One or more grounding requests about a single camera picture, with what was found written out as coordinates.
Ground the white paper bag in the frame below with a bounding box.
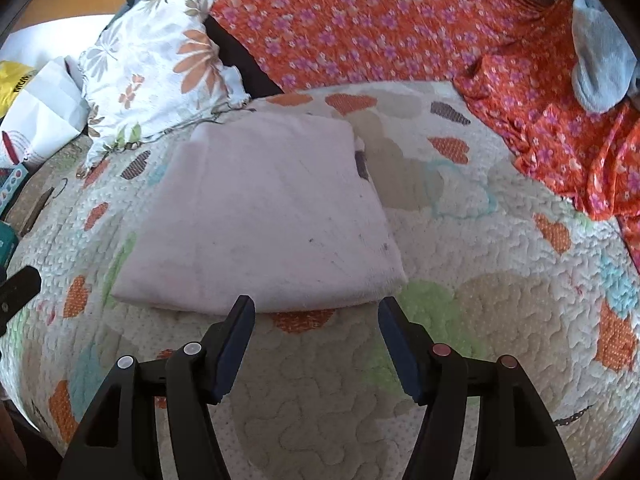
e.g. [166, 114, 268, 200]
[0, 56, 92, 170]

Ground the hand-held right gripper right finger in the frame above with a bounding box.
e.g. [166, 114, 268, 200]
[378, 297, 568, 480]

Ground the teal box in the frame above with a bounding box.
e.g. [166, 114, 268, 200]
[0, 224, 19, 267]

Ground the colourful dotted box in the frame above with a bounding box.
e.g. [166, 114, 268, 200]
[0, 164, 30, 222]

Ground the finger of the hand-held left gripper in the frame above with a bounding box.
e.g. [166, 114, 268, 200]
[0, 266, 42, 337]

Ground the white floral pillow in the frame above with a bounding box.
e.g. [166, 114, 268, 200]
[80, 0, 251, 172]

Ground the light blue cloth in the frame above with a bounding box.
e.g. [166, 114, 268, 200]
[570, 0, 639, 114]

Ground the yellow plastic bag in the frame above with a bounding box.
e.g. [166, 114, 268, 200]
[0, 60, 37, 117]

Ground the heart patterned quilt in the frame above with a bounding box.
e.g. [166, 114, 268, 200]
[0, 80, 640, 480]

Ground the orange floral bedsheet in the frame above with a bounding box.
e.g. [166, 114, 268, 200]
[209, 0, 581, 95]

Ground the pink shirt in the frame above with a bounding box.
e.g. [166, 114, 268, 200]
[110, 110, 408, 315]

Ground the orange floral garment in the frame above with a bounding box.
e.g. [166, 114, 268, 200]
[454, 0, 640, 273]

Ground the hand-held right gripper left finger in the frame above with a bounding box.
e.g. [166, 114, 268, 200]
[59, 295, 256, 480]

